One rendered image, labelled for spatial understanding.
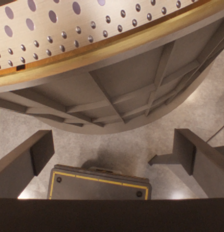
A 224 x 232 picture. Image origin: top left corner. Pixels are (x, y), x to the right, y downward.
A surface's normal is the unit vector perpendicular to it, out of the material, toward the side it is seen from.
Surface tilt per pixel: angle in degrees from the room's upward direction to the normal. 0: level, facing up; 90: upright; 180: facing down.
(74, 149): 0
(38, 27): 43
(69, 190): 0
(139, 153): 0
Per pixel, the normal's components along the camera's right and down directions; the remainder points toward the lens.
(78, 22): 0.06, 0.55
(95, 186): -0.15, -0.15
